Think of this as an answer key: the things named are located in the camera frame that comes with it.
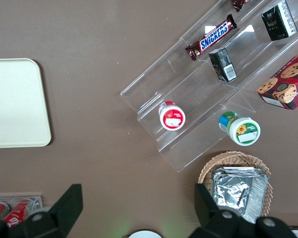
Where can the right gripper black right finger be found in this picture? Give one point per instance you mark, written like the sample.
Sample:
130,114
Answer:
206,205

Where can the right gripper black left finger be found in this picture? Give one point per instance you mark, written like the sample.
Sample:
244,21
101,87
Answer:
67,203

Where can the light tan wicker basket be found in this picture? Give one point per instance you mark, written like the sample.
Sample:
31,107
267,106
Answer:
238,158

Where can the cream plastic tray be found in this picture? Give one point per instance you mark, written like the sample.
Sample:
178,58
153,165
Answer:
17,104

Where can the clear acrylic bottle rack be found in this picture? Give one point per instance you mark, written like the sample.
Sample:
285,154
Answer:
37,199

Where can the stack of foil trays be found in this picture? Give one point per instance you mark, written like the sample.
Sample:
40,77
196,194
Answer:
233,191

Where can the green lid yogurt cup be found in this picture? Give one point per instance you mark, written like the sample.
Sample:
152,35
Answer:
243,130

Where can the red lid yogurt cup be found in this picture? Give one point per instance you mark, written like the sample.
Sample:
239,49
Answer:
172,117

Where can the clear acrylic step display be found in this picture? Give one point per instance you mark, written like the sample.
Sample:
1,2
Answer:
188,84

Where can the small black carton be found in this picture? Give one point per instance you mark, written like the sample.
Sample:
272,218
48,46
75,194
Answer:
223,65
278,21

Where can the red plaid cookie box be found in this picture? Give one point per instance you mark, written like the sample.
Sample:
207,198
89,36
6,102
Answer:
285,84

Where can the Snickers chocolate bar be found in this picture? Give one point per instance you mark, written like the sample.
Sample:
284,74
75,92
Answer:
213,37
239,4

